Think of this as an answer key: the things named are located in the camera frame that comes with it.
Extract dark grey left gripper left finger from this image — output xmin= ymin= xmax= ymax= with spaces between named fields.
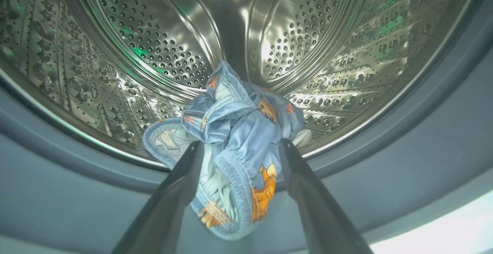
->
xmin=112 ymin=141 xmax=205 ymax=254

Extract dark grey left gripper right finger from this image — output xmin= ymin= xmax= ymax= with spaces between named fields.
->
xmin=279 ymin=139 xmax=372 ymax=254

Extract blue patterned clothes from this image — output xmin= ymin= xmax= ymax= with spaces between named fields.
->
xmin=143 ymin=61 xmax=312 ymax=241

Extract white front-load washing machine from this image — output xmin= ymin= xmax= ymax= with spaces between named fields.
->
xmin=0 ymin=190 xmax=493 ymax=254

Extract stainless steel washing machine drum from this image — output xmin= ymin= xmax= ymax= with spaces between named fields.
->
xmin=0 ymin=0 xmax=484 ymax=170

